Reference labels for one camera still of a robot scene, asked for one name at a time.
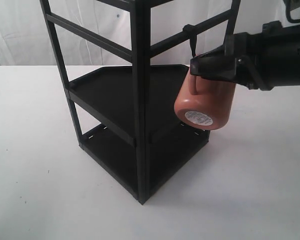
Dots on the black metal shelf rack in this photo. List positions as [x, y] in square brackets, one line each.
[123, 115]

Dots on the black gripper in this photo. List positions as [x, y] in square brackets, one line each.
[236, 61]

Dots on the black hook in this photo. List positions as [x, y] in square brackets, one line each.
[190, 31]

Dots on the white backdrop curtain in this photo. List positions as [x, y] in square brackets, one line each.
[24, 39]

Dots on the terracotta orange mug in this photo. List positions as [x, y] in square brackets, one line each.
[204, 104]

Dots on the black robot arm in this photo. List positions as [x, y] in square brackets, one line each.
[261, 61]

